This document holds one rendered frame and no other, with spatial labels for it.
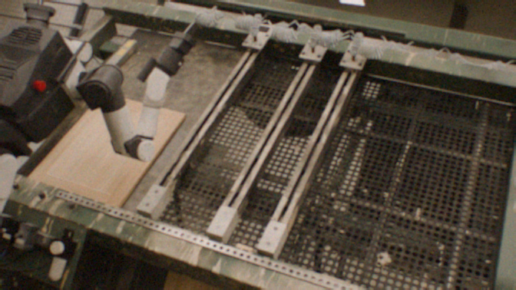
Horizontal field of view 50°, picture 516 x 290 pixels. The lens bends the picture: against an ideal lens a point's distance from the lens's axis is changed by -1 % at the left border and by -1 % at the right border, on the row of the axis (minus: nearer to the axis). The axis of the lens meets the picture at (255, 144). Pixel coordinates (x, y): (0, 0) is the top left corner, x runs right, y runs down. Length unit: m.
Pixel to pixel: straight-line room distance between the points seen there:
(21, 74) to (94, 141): 0.69
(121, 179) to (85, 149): 0.25
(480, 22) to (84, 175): 5.79
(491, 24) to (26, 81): 6.15
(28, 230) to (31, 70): 0.60
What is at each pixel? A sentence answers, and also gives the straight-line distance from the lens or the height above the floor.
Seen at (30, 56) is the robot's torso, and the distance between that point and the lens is 1.88.
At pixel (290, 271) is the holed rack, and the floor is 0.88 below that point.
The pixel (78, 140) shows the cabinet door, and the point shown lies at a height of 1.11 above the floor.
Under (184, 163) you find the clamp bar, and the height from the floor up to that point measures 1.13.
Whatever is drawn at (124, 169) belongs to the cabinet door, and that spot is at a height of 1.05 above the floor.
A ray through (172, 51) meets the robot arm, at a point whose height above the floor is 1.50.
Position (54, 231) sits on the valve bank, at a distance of 2.20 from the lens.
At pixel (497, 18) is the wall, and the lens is 7.34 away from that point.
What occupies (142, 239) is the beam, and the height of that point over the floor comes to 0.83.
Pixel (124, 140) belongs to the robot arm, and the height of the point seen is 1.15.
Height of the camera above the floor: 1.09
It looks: 5 degrees up
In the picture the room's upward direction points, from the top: 16 degrees clockwise
